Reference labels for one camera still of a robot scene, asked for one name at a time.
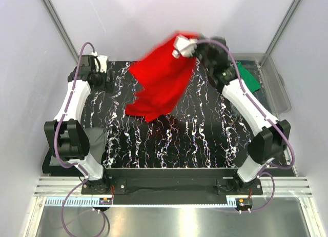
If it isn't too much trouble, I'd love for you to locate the clear plastic bin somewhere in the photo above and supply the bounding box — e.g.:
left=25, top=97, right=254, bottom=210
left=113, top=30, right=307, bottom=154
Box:
left=234, top=53, right=291, bottom=116

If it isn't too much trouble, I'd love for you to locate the grey folded t shirt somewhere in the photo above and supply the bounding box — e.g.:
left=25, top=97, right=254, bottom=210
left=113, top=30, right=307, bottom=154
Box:
left=50, top=127, right=107, bottom=167

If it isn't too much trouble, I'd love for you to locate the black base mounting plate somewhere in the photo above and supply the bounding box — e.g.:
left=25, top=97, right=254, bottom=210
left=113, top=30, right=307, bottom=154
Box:
left=81, top=167, right=262, bottom=206

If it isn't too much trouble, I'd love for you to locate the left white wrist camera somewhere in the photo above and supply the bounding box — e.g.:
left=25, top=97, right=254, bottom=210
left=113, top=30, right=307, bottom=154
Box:
left=80, top=53, right=108, bottom=73

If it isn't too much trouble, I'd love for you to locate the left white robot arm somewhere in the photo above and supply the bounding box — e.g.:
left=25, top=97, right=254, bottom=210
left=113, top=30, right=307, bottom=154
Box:
left=44, top=64, right=111, bottom=194

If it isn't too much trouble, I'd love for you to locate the red t shirt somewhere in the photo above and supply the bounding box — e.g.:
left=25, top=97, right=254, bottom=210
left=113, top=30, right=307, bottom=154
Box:
left=125, top=31, right=200, bottom=123

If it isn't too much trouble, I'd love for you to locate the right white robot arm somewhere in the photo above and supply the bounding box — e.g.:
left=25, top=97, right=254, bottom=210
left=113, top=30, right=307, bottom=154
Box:
left=194, top=36, right=291, bottom=194

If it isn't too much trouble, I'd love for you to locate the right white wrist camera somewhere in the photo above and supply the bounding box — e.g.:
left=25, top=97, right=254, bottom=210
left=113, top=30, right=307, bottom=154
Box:
left=172, top=35, right=198, bottom=58

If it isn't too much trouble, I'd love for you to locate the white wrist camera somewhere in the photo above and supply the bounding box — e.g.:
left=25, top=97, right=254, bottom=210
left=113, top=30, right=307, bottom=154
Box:
left=172, top=35, right=198, bottom=58
left=80, top=53, right=108, bottom=73

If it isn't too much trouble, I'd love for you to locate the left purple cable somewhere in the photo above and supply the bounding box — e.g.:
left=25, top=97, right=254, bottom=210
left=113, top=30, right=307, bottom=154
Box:
left=55, top=42, right=111, bottom=235

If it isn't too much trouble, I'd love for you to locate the green t shirt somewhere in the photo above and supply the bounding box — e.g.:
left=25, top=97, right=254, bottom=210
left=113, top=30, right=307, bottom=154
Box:
left=237, top=62, right=261, bottom=93

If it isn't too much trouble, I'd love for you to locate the aluminium frame rail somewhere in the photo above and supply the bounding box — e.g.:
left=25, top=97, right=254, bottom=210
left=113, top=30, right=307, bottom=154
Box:
left=34, top=176, right=312, bottom=208

